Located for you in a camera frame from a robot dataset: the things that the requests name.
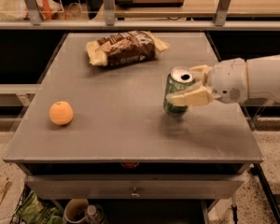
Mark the grey drawer with knob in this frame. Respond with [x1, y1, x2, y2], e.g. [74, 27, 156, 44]
[25, 175, 244, 200]

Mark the orange white bag on shelf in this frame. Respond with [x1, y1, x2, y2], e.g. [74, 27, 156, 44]
[0, 0, 63, 21]

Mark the brown chip bag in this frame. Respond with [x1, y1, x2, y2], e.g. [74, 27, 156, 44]
[86, 31, 170, 66]

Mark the green bag under table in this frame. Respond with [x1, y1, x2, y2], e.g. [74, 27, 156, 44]
[16, 191, 63, 224]

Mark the green soda can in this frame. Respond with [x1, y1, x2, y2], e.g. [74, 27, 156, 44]
[163, 66, 195, 117]

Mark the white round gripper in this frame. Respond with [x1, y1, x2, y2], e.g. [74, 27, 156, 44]
[166, 58, 248, 106]

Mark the paper cup under table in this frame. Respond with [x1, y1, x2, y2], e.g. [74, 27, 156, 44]
[63, 199, 89, 224]

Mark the orange fruit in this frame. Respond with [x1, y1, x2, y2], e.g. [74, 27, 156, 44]
[49, 101, 74, 126]

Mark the plastic bottle under table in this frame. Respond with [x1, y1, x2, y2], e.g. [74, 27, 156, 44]
[85, 204, 107, 224]

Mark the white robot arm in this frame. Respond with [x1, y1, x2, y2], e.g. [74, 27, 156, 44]
[166, 55, 280, 106]

